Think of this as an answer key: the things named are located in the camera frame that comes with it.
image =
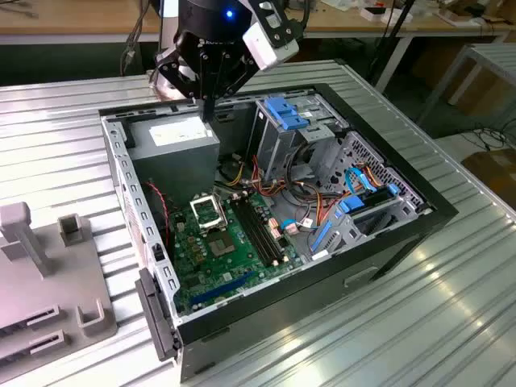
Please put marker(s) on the white box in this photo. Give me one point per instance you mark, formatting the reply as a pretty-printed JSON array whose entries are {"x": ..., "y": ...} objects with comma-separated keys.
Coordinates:
[{"x": 371, "y": 14}]

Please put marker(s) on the grey parts rack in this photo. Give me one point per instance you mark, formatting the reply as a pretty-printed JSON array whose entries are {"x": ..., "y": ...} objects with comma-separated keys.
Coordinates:
[{"x": 60, "y": 282}]

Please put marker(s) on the blue expansion slot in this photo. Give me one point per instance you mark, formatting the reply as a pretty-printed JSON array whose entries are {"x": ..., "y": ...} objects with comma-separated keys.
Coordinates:
[{"x": 221, "y": 288}]

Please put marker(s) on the wooden desk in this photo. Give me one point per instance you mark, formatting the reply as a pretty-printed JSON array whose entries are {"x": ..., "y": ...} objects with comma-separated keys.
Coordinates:
[{"x": 101, "y": 16}]

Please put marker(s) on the CPU socket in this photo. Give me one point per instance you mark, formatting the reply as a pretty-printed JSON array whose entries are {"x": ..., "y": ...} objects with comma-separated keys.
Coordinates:
[{"x": 219, "y": 244}]

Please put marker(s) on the black RAM slot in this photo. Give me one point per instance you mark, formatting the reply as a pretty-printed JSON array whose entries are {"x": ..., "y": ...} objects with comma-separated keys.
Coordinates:
[
  {"x": 250, "y": 234},
  {"x": 263, "y": 234}
]

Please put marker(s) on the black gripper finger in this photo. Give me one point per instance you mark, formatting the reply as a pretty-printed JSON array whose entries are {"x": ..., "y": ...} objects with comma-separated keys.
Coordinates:
[
  {"x": 177, "y": 68},
  {"x": 240, "y": 74}
]

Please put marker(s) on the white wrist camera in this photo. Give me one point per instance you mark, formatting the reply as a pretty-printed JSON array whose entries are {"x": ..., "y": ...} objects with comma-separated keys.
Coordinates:
[{"x": 266, "y": 46}]

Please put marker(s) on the grey power supply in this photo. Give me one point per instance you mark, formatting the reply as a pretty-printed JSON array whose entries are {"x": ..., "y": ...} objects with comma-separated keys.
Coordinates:
[{"x": 177, "y": 157}]

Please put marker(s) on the grey metal disk bay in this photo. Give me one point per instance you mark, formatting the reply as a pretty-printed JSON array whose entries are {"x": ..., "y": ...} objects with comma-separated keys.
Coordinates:
[{"x": 340, "y": 242}]

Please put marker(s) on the metal slat side table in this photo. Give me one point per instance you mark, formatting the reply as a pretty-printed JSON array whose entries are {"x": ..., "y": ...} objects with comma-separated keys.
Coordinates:
[{"x": 496, "y": 52}]

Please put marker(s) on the blue drive latch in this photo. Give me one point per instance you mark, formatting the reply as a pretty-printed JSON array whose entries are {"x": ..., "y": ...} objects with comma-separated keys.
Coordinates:
[{"x": 282, "y": 113}]

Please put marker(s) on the black PC case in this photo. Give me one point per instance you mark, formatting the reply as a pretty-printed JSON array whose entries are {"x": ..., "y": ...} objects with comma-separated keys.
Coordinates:
[{"x": 282, "y": 306}]

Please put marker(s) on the hard disk in blue carrier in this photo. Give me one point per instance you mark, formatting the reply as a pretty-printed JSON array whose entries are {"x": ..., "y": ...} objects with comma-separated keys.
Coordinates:
[{"x": 350, "y": 205}]

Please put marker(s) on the brown cardboard box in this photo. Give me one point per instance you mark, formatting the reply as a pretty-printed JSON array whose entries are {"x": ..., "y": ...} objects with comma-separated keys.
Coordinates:
[
  {"x": 496, "y": 169},
  {"x": 488, "y": 90}
]

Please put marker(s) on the green motherboard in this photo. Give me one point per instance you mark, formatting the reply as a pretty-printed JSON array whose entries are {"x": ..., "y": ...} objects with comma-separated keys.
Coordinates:
[{"x": 242, "y": 250}]

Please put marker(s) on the blue plastic rail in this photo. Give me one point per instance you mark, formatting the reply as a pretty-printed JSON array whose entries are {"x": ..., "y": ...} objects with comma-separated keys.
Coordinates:
[{"x": 320, "y": 238}]

